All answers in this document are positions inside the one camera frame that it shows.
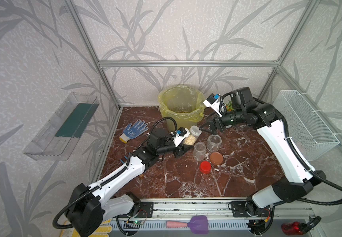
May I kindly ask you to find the brown-lidded oatmeal jar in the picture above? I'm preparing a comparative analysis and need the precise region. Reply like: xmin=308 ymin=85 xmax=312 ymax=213
xmin=207 ymin=135 xmax=222 ymax=153

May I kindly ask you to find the small oatmeal jar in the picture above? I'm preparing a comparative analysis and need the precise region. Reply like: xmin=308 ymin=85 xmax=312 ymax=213
xmin=183 ymin=134 xmax=198 ymax=146

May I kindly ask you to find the red-lidded oatmeal jar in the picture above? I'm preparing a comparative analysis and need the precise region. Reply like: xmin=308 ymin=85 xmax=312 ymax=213
xmin=193 ymin=142 xmax=206 ymax=162

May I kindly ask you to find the brown jar lid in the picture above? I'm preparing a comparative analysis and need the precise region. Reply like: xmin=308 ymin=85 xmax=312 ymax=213
xmin=209 ymin=152 xmax=224 ymax=166

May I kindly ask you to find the red jar lid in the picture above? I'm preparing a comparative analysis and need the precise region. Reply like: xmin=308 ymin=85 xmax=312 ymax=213
xmin=199 ymin=161 xmax=211 ymax=174

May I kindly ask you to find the clear plastic jar lid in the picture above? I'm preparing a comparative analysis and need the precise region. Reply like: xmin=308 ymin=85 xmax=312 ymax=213
xmin=189 ymin=125 xmax=202 ymax=138

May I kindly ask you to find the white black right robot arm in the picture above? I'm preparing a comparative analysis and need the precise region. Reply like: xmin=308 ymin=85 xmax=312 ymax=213
xmin=199 ymin=87 xmax=342 ymax=216

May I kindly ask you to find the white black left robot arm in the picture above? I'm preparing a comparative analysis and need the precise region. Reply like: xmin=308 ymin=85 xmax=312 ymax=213
xmin=52 ymin=117 xmax=193 ymax=237

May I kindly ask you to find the potted artificial flower plant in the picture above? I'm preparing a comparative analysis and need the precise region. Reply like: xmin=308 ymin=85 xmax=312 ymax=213
xmin=225 ymin=101 xmax=234 ymax=112

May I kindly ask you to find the yellow plastic bin liner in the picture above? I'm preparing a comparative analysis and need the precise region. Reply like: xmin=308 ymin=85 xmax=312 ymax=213
xmin=158 ymin=85 xmax=206 ymax=118

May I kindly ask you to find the blue dotted white work glove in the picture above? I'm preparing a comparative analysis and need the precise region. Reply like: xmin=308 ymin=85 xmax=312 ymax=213
xmin=119 ymin=119 xmax=148 ymax=143

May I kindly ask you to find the yellow dotted glove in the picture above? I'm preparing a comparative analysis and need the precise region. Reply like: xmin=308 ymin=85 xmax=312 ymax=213
xmin=60 ymin=219 xmax=113 ymax=237

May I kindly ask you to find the red black handheld tool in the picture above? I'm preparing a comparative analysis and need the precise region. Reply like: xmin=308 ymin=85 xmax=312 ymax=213
xmin=281 ymin=216 xmax=321 ymax=236

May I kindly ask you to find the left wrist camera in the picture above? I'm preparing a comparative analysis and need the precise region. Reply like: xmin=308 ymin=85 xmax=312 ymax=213
xmin=171 ymin=127 xmax=190 ymax=147

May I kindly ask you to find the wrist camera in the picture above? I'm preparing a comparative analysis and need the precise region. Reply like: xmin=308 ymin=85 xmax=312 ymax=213
xmin=203 ymin=93 xmax=227 ymax=117
xmin=171 ymin=127 xmax=190 ymax=147

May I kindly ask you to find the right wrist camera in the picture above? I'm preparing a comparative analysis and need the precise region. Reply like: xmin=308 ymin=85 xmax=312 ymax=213
xmin=203 ymin=93 xmax=227 ymax=117

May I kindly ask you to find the purple pink-handled scoop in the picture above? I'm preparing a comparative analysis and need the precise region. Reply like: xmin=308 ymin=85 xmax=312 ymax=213
xmin=166 ymin=215 xmax=209 ymax=235

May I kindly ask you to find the white wire mesh basket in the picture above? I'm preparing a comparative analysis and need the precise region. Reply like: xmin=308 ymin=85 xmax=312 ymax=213
xmin=273 ymin=90 xmax=340 ymax=161

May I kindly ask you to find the clear plastic wall shelf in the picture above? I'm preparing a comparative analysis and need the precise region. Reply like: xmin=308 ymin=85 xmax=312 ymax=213
xmin=23 ymin=92 xmax=100 ymax=161

